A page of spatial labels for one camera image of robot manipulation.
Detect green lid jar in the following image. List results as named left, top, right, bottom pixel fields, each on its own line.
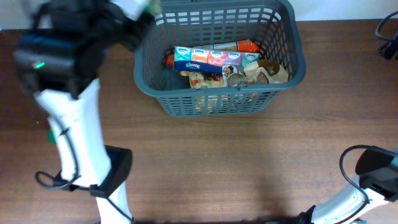
left=47, top=129, right=57, bottom=145

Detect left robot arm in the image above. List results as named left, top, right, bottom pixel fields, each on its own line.
left=13, top=0, right=162, bottom=223

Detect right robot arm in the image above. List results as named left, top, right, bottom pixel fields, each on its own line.
left=295, top=145, right=397, bottom=224

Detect brown sugar coffee bag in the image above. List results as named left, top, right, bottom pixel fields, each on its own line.
left=180, top=71, right=225, bottom=89

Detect grey plastic shopping basket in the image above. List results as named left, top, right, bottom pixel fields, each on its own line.
left=134, top=0, right=306, bottom=117

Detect spaghetti pack orange ends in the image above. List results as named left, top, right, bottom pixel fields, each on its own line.
left=166, top=39, right=259, bottom=67

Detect tissue multipack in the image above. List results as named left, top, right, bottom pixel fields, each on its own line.
left=174, top=46, right=260, bottom=74

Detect brown snack bag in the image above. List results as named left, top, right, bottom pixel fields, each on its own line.
left=221, top=59, right=290, bottom=88

